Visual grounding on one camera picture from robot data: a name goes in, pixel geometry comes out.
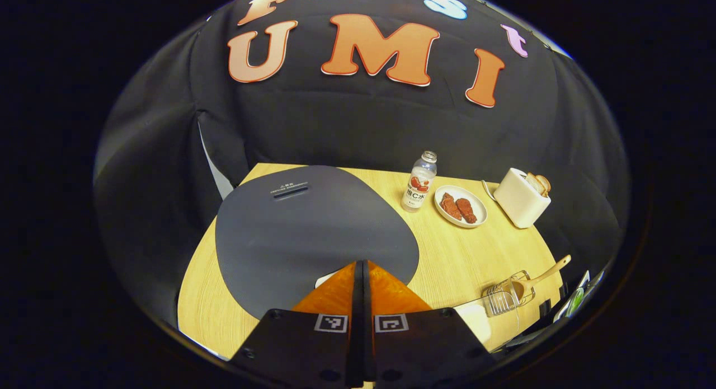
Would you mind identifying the wooden spoon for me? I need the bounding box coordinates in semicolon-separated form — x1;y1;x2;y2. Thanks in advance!
506;255;572;306

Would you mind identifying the white toaster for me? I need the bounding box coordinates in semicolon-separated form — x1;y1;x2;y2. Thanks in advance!
482;168;552;229

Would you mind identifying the metal wire chopstick holder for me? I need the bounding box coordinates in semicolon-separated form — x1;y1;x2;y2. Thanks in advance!
482;270;535;318

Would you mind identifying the red braised meat piece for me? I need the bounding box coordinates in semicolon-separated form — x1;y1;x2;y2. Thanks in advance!
439;192;463;221
456;198;478;224

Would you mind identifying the dark grey rice cooker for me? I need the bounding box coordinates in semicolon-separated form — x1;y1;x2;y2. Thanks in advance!
215;165;420;306

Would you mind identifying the black backdrop cloth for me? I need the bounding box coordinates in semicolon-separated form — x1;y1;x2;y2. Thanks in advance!
92;0;633;345

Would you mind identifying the white oval plate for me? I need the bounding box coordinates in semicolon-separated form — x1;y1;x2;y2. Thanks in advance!
434;185;488;228

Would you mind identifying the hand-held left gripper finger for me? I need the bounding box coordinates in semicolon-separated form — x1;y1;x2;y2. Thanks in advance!
362;260;496;388
228;260;364;388

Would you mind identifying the clear plastic drink bottle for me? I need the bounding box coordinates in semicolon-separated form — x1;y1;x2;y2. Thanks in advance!
401;151;438;213

